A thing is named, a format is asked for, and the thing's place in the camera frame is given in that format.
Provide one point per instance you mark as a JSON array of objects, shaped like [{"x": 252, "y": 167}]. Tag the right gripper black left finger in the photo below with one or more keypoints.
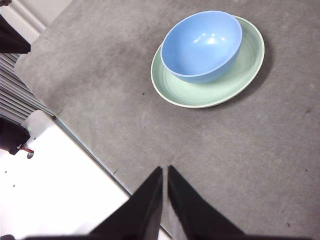
[{"x": 140, "y": 215}]

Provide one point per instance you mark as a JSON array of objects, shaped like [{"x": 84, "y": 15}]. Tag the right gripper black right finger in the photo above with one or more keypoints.
[{"x": 190, "y": 215}]

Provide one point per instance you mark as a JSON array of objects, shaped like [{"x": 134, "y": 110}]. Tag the green plate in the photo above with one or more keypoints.
[{"x": 200, "y": 95}]

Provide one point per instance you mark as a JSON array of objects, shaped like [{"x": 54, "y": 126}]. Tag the blue bowl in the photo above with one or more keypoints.
[{"x": 200, "y": 55}]

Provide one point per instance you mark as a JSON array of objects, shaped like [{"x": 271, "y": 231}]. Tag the ribbed grey panel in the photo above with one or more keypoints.
[{"x": 12, "y": 95}]

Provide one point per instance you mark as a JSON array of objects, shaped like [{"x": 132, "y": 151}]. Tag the black box-shaped object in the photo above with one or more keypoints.
[{"x": 10, "y": 37}]

